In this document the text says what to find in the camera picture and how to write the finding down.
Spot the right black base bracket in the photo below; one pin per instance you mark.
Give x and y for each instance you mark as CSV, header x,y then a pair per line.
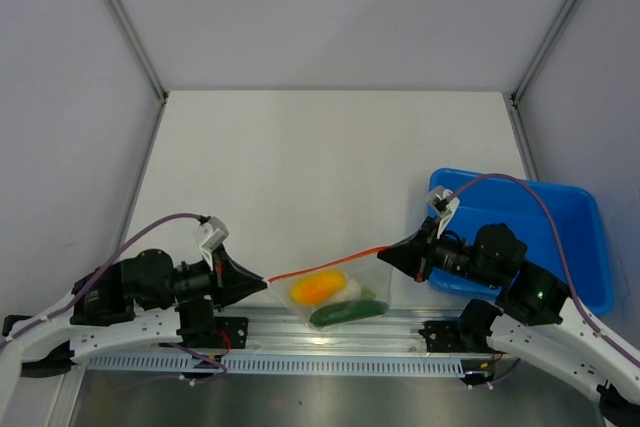
x,y
442,336

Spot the left black base bracket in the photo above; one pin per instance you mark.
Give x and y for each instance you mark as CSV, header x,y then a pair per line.
x,y
230,332

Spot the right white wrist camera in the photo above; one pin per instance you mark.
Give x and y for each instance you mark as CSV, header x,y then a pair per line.
x,y
444,204

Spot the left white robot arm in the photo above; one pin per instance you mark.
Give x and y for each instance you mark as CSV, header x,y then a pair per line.
x,y
94,319

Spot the clear orange zip top bag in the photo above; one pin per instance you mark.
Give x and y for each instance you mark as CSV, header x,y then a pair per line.
x,y
364,267

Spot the yellow toy lemon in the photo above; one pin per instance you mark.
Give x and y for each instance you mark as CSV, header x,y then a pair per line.
x,y
316,288

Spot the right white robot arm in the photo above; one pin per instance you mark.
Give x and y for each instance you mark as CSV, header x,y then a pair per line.
x,y
534,317

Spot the aluminium mounting rail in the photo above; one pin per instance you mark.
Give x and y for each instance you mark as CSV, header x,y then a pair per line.
x,y
274,330

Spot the black base bracket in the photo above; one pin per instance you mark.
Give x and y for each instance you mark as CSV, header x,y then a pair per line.
x,y
442,336
230,332

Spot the green toy cucumber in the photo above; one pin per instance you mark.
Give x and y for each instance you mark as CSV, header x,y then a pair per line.
x,y
347,311

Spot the white toy cauliflower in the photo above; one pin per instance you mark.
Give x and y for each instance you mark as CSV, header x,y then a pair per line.
x,y
353,291

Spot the white slotted cable duct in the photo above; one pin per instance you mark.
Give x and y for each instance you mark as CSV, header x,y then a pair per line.
x,y
173,361

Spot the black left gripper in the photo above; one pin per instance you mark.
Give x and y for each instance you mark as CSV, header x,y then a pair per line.
x,y
231,282

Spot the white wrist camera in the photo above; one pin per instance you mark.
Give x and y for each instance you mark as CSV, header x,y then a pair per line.
x,y
444,204
210,234

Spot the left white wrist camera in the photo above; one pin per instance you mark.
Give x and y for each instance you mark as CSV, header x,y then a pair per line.
x,y
210,234

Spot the blue plastic bin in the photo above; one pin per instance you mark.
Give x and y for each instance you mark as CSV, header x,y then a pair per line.
x,y
577,219

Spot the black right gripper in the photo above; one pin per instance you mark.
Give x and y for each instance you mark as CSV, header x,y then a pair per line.
x,y
414,254

